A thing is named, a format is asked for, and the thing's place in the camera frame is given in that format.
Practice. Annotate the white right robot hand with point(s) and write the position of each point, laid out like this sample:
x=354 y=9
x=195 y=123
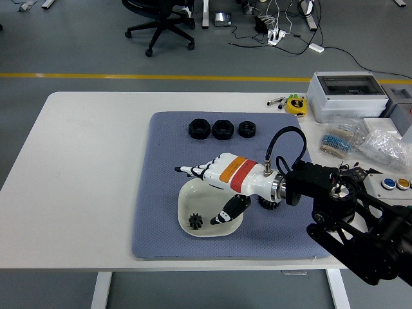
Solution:
x=238 y=174

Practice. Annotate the large black gear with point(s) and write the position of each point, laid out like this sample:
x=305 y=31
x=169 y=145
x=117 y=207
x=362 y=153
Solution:
x=267 y=203

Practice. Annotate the small black gear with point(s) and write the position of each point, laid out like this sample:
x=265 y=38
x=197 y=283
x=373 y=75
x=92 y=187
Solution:
x=195 y=222

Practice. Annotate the small black hex nut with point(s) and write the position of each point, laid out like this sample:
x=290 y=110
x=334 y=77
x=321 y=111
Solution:
x=247 y=128

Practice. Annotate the large black hex nut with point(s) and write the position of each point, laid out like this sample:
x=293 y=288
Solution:
x=222 y=129
x=199 y=128

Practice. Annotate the grey push-button control box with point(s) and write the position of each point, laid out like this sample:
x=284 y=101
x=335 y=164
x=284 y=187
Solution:
x=375 y=185

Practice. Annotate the flat white box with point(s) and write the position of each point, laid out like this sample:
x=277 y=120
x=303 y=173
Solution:
x=381 y=125

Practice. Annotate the white square plate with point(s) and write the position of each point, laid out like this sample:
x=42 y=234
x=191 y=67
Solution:
x=193 y=199

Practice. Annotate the blue-grey quilted mat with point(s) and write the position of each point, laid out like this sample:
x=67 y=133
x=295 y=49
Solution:
x=167 y=161

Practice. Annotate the black marker pen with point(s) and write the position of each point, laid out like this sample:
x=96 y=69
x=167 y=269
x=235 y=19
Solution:
x=281 y=106

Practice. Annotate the silver transceiver module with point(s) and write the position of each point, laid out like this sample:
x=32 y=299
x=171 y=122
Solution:
x=275 y=102

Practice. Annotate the yellow tape measure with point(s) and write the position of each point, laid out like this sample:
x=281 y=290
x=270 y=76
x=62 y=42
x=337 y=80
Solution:
x=296 y=106

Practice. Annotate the green fibre connectors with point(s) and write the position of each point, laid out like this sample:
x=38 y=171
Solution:
x=292 y=96

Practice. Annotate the bag of blue resistors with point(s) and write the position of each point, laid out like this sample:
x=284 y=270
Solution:
x=339 y=141

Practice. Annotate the grey table height controller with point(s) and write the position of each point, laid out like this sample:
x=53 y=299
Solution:
x=294 y=272

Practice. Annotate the white power strip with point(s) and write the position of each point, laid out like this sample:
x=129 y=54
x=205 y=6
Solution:
x=276 y=36

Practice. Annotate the bag of clear small parts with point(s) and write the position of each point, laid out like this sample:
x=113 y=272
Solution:
x=383 y=146

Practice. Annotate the white power adapter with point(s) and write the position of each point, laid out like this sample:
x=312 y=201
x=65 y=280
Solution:
x=316 y=48

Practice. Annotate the black power adapter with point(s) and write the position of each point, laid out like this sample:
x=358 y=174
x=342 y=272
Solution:
x=260 y=24

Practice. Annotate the white table leg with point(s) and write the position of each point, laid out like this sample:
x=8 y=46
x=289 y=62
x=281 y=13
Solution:
x=338 y=289
x=101 y=289

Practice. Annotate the black desk phone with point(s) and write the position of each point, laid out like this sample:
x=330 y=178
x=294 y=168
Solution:
x=222 y=19

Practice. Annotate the white desk leg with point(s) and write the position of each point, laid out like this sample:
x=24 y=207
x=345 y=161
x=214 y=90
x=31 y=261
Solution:
x=205 y=14
x=310 y=19

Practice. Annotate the black office chair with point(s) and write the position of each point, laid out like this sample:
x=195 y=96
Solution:
x=161 y=22

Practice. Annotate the grey electrical enclosure box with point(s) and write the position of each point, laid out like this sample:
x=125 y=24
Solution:
x=344 y=103

